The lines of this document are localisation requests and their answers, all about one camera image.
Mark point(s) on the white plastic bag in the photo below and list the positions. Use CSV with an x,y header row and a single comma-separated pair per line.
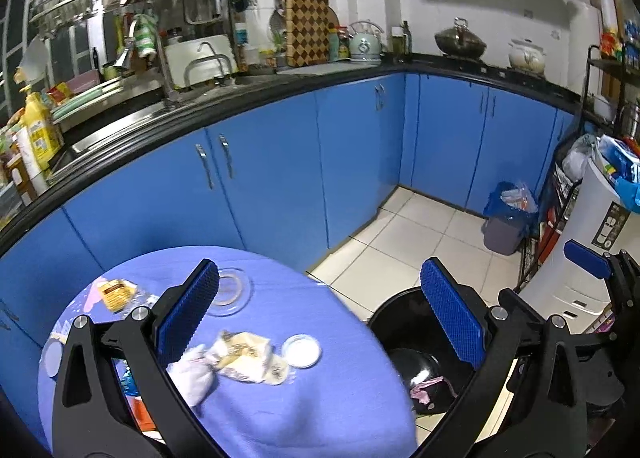
x,y
577,160

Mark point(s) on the steel sink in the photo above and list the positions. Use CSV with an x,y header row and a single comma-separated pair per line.
x,y
105,133

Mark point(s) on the wok with metal lid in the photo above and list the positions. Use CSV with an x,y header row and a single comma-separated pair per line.
x,y
460,40

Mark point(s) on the green lidded jar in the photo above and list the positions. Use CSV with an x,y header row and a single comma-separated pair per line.
x,y
333,45

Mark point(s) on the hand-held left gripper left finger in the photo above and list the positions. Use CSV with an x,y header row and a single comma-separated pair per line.
x,y
192,305

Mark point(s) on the white ceramic pot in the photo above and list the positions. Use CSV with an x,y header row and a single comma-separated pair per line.
x,y
527,55

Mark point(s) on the pink wrapper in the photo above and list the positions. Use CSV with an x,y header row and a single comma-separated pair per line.
x,y
425,389

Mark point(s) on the checkered wooden cutting board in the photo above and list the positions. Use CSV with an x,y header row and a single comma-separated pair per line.
x,y
306,23

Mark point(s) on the paper wrapper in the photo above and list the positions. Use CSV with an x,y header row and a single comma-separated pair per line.
x,y
245,354

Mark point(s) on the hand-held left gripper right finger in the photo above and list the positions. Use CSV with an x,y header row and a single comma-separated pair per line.
x,y
450,313

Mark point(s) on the row of pantry jars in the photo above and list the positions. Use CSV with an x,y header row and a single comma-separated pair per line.
x,y
10,178

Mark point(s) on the white air purifier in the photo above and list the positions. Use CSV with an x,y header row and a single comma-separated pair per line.
x,y
565,268

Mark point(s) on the yellow snack packet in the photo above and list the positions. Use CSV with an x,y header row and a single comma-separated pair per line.
x,y
116,294

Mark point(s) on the blue plastic bag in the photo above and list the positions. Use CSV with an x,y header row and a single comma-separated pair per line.
x,y
622,163

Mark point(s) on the blue kitchen cabinet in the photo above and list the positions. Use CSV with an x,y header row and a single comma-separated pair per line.
x,y
280,163

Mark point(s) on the black trash bin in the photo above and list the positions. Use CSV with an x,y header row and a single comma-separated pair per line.
x,y
400,328

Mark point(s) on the stack of white cups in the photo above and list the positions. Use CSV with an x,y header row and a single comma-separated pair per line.
x,y
606,8

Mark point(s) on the green white hanging bottle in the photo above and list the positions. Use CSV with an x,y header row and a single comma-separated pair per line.
x,y
145,38

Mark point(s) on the pale green kettle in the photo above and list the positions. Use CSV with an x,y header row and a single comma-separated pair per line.
x,y
365,45

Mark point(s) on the white tissue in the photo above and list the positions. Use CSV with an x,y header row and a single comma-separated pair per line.
x,y
192,378

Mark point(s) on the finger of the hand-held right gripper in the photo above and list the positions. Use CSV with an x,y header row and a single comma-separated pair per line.
x,y
587,258

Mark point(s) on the blue printed tablecloth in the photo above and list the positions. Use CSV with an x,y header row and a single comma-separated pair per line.
x,y
325,413

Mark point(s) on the white round plastic lid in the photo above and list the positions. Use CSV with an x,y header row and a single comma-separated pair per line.
x,y
300,351

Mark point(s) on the black metal shelf rack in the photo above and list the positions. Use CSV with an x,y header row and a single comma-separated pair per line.
x,y
590,83

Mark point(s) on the white plastic bottle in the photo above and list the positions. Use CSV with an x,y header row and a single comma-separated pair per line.
x,y
31,163

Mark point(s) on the yellow detergent bottle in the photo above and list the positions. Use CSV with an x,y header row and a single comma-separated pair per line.
x,y
40,133

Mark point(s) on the small grey trash bin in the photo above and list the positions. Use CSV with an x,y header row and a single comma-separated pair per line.
x,y
500,237

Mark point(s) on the grey bin with blue bag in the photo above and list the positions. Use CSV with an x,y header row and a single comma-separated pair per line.
x,y
497,203

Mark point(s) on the red lidded jar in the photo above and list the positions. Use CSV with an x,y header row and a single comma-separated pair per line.
x,y
344,44

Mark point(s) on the clear glass saucer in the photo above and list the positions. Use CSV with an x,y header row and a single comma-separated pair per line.
x,y
234,283

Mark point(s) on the silver blister pack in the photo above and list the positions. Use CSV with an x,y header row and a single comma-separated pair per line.
x,y
146,299

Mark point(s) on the chrome faucet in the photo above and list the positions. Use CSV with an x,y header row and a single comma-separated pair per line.
x,y
220,60

